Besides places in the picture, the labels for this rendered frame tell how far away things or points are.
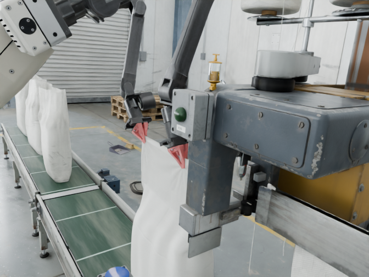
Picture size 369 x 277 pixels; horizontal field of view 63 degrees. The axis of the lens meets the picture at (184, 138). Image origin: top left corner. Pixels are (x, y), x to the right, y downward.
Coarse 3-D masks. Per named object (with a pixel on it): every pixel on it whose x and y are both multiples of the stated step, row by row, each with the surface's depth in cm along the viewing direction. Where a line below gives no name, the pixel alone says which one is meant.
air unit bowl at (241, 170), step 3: (237, 159) 84; (240, 159) 83; (237, 162) 84; (240, 162) 84; (237, 165) 84; (240, 165) 84; (243, 165) 83; (246, 165) 84; (237, 168) 84; (240, 168) 84; (243, 168) 84; (246, 168) 84; (237, 171) 85; (240, 171) 84; (243, 171) 84; (246, 171) 85; (237, 174) 85; (240, 174) 84; (243, 174) 84; (240, 177) 85; (243, 177) 85
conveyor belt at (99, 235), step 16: (96, 192) 223; (48, 208) 198; (64, 208) 198; (80, 208) 200; (96, 208) 201; (112, 208) 202; (64, 224) 180; (80, 224) 182; (96, 224) 183; (112, 224) 184; (128, 224) 185; (80, 240) 167; (96, 240) 168; (112, 240) 168; (128, 240) 169; (80, 256) 154; (96, 256) 155; (112, 256) 155; (128, 256) 156; (80, 272) 155; (96, 272) 144
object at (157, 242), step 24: (144, 144) 121; (144, 168) 123; (168, 168) 105; (144, 192) 121; (168, 192) 107; (144, 216) 111; (168, 216) 105; (144, 240) 108; (168, 240) 98; (144, 264) 109; (168, 264) 97; (192, 264) 93
